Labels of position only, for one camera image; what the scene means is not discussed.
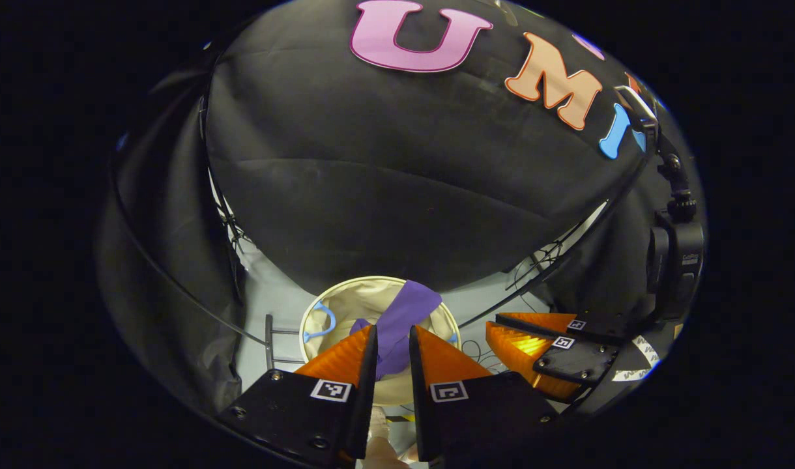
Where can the purple jacket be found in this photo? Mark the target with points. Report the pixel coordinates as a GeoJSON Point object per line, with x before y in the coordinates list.
{"type": "Point", "coordinates": [404, 312]}

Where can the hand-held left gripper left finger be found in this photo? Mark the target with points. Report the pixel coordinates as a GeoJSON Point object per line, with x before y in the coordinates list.
{"type": "Point", "coordinates": [368, 378]}

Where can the cream laundry hamper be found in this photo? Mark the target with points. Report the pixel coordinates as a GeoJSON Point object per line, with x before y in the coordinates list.
{"type": "Point", "coordinates": [352, 303]}

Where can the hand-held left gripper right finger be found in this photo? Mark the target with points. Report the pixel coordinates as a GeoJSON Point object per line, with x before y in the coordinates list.
{"type": "Point", "coordinates": [416, 391]}

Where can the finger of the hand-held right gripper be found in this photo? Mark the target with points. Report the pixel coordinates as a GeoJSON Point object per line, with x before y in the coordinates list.
{"type": "Point", "coordinates": [599, 324]}
{"type": "Point", "coordinates": [577, 361]}

